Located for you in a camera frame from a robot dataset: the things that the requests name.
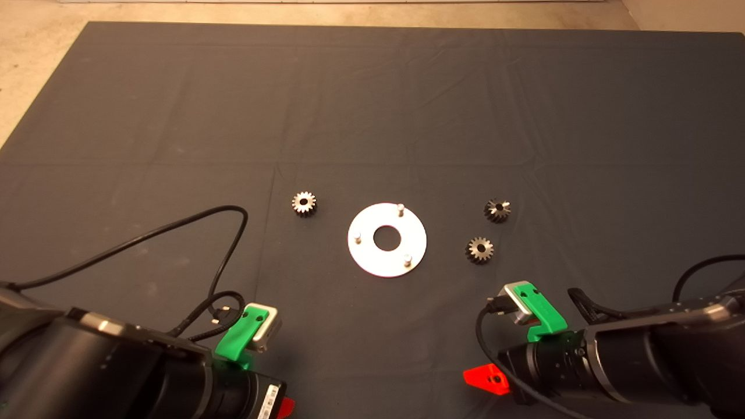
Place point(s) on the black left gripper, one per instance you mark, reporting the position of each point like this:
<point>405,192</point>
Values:
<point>244,396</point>

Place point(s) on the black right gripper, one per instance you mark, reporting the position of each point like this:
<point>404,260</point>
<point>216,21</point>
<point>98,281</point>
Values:
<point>547,366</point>

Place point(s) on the small steel planetary gear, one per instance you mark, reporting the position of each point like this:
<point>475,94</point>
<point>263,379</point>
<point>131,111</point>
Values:
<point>308,210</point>
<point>497,216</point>
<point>474,256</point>

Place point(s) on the round metal carrier plate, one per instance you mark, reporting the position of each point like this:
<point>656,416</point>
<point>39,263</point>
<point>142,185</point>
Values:
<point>372,262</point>

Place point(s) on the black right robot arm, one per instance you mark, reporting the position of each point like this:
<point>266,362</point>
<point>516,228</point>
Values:
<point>652,361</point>

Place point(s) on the dark grey table cloth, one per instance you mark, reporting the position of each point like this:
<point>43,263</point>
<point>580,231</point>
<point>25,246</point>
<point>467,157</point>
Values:
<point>372,116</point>

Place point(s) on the left gripper silver camera box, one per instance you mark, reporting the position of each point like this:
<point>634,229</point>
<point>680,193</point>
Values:
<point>270,331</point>

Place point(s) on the gripper silver camera box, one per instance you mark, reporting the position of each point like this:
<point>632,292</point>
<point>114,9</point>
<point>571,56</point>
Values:
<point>270,331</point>
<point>518,305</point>

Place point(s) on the right gripper silver camera box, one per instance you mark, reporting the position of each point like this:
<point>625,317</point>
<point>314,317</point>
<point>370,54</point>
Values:
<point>518,305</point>

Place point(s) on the left gripper green camera mount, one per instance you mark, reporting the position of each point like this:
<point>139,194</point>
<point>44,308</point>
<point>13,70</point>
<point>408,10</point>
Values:
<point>238,334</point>

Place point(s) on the gripper green camera mount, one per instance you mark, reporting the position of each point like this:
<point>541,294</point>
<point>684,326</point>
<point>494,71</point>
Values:
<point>238,334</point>
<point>544,311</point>

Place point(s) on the right gripper green camera mount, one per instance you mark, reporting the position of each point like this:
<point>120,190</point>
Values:
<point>544,311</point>

